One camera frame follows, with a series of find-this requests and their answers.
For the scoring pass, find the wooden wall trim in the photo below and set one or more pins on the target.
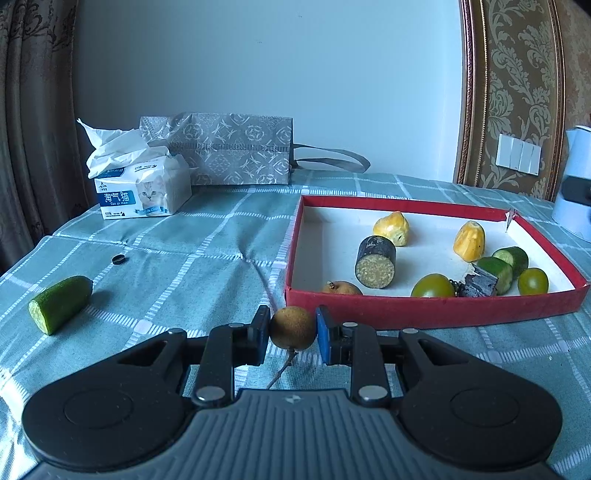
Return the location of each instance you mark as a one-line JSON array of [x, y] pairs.
[[471, 92]]

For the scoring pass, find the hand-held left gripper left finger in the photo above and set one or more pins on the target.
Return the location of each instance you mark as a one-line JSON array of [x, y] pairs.
[[259, 339]]

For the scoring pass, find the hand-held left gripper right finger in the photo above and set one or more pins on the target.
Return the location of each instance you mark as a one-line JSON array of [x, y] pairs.
[[325, 339]]

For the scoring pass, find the red cardboard box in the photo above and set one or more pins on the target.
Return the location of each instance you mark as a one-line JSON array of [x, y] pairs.
[[415, 314]]

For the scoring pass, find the light blue electric kettle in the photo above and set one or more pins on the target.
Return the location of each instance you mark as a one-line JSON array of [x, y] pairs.
[[575, 207]]

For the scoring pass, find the brown curtain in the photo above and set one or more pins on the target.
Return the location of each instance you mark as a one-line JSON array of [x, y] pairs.
[[32, 129]]

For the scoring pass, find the dark grey chunk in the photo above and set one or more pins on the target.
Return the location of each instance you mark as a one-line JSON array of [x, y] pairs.
[[478, 284]]

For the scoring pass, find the green cucumber piece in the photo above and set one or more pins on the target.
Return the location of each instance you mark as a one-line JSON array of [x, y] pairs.
[[512, 258], [496, 272]]

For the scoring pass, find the small brown pear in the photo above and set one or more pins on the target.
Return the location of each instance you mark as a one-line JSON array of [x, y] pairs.
[[293, 327], [342, 289]]

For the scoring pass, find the yellow fruit piece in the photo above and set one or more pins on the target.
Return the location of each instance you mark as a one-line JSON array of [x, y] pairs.
[[469, 240], [391, 227]]

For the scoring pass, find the dark cylinder with yellow cut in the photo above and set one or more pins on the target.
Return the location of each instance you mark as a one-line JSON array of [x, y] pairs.
[[375, 265]]

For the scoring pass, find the white wall switch panel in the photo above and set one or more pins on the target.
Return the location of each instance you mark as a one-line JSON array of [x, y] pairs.
[[519, 153]]

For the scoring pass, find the small green tomato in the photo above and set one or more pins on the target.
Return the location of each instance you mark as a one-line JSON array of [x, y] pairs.
[[533, 281]]

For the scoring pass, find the grey patterned gift bag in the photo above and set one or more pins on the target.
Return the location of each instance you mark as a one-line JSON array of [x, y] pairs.
[[240, 147]]

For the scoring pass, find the large green tomato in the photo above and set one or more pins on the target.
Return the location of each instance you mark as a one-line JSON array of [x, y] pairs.
[[432, 286]]

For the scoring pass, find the white tissue pack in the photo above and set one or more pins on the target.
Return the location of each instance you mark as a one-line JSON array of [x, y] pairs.
[[143, 184]]

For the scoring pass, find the long green cucumber half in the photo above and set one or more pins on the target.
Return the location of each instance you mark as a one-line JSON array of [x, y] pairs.
[[60, 304]]

